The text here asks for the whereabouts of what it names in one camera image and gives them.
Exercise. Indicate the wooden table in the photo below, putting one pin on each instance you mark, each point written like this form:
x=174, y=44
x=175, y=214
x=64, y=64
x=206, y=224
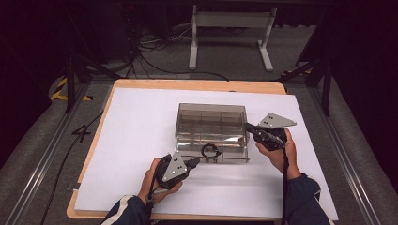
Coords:
x=194, y=84

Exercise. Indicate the person's right hand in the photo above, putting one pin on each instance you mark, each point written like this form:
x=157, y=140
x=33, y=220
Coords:
x=289, y=162

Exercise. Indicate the white paper sheet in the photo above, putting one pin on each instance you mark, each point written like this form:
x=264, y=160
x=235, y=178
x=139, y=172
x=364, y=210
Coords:
x=140, y=125

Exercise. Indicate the person's left hand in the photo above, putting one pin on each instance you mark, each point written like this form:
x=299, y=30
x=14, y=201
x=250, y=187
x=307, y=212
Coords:
x=150, y=190

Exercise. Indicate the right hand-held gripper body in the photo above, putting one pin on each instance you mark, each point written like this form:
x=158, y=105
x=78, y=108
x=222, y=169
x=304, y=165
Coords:
x=272, y=136

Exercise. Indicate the white metal table frame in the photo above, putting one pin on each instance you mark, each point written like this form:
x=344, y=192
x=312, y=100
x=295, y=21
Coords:
x=233, y=19

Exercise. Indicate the clear plastic drawer box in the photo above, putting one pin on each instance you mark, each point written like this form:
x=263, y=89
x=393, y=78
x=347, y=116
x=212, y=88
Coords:
x=211, y=125

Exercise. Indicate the black metal stand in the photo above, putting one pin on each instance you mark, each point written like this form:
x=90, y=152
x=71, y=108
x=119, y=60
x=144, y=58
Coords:
x=70, y=84
x=327, y=90

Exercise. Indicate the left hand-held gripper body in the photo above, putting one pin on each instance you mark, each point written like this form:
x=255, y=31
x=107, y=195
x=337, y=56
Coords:
x=175, y=168

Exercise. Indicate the aluminium floor rail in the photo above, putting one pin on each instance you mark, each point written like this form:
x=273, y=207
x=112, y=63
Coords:
x=344, y=146
x=47, y=153

